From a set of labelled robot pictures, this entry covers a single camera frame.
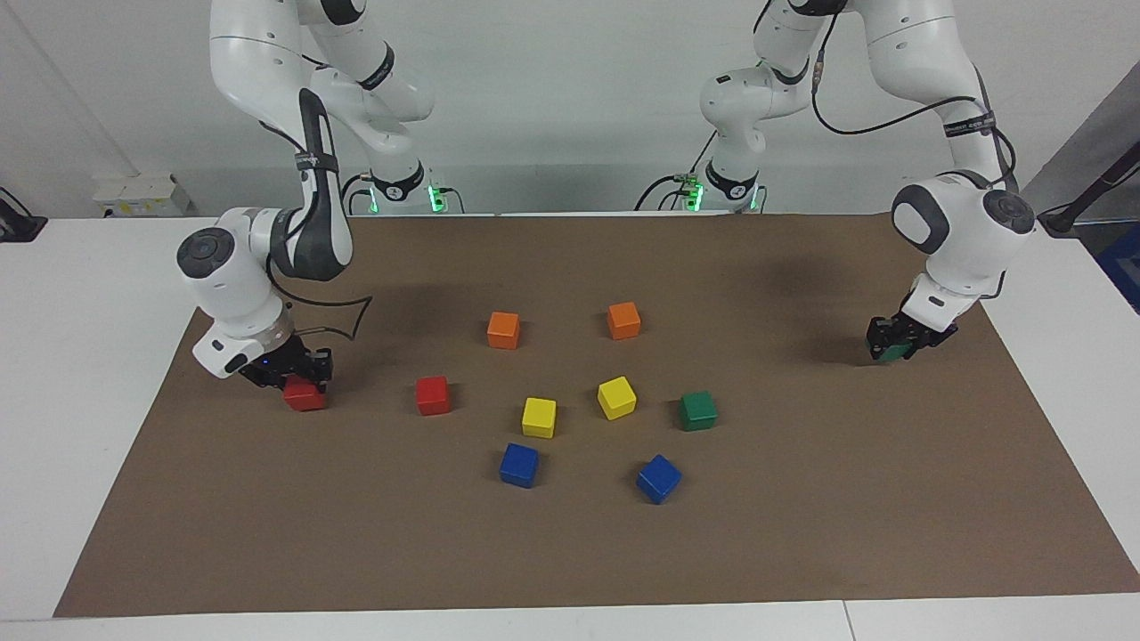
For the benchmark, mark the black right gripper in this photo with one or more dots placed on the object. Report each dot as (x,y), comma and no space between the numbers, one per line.
(280,361)

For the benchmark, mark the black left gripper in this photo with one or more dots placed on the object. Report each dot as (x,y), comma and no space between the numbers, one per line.
(922,329)

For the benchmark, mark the green wooden cube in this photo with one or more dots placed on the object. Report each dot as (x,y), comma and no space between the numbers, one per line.
(891,353)
(697,410)

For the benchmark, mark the red wooden cube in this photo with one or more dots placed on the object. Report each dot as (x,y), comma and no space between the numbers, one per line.
(433,395)
(304,398)

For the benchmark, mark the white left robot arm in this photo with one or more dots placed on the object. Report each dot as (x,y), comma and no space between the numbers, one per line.
(953,231)

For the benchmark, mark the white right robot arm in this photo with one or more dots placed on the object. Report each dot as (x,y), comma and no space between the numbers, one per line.
(232,276)

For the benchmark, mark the orange wooden cube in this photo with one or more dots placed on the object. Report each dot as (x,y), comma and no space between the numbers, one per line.
(503,329)
(623,320)

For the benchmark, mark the blue crate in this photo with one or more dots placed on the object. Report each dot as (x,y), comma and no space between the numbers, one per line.
(1124,267)

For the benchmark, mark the blue wooden cube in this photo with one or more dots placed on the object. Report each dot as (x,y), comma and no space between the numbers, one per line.
(519,465)
(658,478)

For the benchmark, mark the white box yellow label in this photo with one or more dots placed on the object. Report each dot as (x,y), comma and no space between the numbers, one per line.
(134,194)

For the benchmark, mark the black stand pole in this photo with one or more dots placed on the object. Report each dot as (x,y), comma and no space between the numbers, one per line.
(1091,191)

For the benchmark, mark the yellow wooden cube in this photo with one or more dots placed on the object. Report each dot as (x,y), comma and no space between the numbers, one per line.
(616,397)
(539,417)

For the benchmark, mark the black device on table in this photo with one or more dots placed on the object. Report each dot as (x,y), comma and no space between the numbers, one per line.
(18,224)

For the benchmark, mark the brown table mat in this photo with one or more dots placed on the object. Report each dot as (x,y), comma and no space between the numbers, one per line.
(570,543)

